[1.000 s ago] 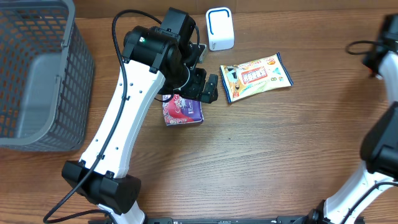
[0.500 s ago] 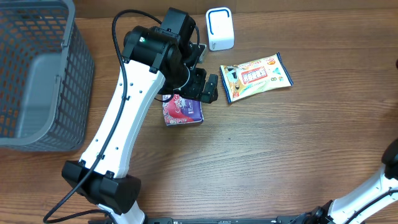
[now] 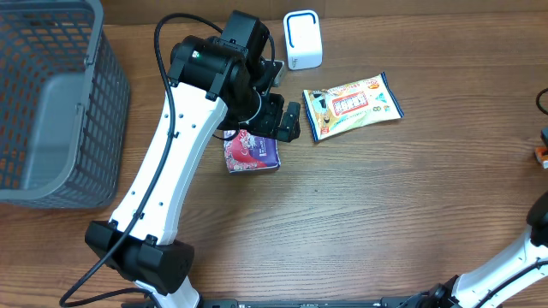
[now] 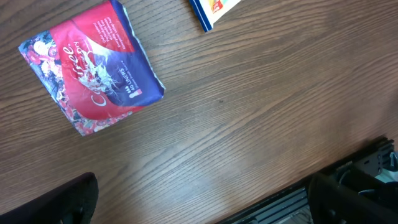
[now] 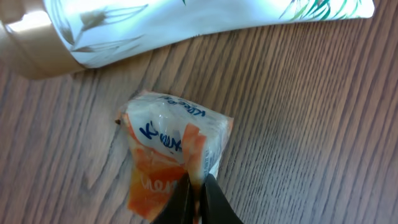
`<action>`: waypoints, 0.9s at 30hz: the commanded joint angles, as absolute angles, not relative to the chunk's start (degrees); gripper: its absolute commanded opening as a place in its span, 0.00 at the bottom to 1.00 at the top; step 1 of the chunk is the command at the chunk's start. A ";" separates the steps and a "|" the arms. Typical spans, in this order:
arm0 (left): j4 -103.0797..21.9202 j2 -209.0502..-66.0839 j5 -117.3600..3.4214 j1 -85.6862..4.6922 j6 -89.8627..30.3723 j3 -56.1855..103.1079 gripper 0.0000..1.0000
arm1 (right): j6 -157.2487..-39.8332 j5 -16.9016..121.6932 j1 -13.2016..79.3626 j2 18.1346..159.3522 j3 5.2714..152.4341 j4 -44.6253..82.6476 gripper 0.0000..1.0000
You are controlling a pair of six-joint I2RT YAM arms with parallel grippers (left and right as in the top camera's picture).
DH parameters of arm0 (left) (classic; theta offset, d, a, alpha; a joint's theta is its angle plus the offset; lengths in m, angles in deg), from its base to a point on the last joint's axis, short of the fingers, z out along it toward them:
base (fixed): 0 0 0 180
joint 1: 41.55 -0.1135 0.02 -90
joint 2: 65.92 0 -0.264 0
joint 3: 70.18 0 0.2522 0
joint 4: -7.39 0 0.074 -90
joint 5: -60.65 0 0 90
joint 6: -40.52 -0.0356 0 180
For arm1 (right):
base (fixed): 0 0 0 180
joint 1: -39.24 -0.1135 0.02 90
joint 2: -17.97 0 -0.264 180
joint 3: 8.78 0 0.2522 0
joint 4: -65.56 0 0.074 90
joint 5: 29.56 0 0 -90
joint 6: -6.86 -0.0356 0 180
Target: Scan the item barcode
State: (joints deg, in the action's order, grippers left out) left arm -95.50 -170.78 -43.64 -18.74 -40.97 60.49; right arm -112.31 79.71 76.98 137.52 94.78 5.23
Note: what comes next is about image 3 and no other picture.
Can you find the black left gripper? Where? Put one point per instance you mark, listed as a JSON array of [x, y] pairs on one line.
[[270, 124]]

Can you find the orange Kleenex tissue pack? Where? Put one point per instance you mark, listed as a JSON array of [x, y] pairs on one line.
[[541, 154]]

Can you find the yellow orange snack bag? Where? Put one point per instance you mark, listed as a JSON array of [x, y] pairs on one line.
[[356, 104]]

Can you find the red purple snack packet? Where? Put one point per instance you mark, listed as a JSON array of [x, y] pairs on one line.
[[244, 152]]

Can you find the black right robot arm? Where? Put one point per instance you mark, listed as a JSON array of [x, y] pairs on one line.
[[439, 196]]

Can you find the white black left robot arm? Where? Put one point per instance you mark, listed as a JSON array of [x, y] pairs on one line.
[[217, 83]]

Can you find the white barcode scanner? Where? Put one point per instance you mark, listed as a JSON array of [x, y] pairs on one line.
[[303, 39]]

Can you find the grey plastic mesh basket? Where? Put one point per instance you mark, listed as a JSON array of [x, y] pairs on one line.
[[64, 106]]

